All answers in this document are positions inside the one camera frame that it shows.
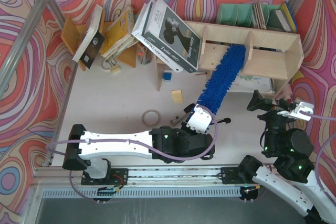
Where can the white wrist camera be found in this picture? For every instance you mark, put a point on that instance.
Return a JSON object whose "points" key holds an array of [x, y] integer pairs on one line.
{"points": [[199, 120], [300, 111]]}

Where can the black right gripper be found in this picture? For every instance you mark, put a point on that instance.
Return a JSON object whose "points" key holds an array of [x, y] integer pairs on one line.
{"points": [[269, 112]]}

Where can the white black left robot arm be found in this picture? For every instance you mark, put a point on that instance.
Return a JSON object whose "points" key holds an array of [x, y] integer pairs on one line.
{"points": [[88, 151]]}

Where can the blue stamp block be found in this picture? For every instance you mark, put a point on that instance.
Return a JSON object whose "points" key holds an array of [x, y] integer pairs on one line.
{"points": [[167, 76]]}

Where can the aluminium frame post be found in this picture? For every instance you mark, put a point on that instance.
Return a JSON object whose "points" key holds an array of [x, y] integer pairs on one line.
{"points": [[20, 44]]}

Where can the brass padlock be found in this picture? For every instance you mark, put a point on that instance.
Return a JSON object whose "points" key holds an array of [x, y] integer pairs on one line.
{"points": [[110, 66]]}

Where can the green desk organizer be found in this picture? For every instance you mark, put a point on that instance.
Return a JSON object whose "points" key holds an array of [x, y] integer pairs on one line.
{"points": [[243, 15]]}

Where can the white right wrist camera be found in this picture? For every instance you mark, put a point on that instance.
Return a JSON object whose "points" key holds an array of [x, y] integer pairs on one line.
{"points": [[300, 111]]}

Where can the pencil holder with pens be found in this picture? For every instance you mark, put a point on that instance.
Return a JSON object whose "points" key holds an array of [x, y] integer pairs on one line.
{"points": [[144, 55]]}

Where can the light wooden bookshelf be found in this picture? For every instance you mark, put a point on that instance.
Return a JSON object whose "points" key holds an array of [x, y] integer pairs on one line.
{"points": [[270, 54]]}

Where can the blue fluffy duster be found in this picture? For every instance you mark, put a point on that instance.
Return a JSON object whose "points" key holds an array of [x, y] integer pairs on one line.
{"points": [[232, 61]]}

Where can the white black utility knife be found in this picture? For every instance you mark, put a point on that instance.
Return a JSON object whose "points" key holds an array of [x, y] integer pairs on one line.
{"points": [[225, 120]]}

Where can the yellow sticky note pad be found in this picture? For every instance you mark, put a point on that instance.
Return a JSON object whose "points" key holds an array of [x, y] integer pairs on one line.
{"points": [[177, 96]]}

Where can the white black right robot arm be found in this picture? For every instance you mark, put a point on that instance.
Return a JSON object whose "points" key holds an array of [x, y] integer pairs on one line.
{"points": [[297, 180]]}

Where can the aluminium mounting rail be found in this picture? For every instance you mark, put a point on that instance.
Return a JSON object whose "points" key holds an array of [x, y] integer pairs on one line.
{"points": [[145, 176]]}

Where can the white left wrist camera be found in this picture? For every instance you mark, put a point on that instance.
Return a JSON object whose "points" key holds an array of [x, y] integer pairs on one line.
{"points": [[199, 120]]}

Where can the yellow worn book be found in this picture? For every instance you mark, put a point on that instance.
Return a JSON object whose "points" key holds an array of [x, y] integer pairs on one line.
{"points": [[118, 35]]}

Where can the grey black stapler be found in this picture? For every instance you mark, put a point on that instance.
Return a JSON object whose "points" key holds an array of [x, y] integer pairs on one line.
{"points": [[182, 115]]}

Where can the pink pig figure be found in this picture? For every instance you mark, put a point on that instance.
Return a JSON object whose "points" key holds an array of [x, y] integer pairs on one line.
{"points": [[285, 93]]}

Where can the white spiral notebook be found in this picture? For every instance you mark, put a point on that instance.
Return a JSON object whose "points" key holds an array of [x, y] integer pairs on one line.
{"points": [[236, 82]]}

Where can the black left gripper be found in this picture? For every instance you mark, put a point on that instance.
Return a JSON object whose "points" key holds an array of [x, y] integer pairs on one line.
{"points": [[189, 112]]}

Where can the white book black cover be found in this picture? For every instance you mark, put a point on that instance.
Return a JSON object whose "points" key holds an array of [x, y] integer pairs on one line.
{"points": [[90, 40]]}

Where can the blue yellow book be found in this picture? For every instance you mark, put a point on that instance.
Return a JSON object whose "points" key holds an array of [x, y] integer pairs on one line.
{"points": [[284, 7]]}

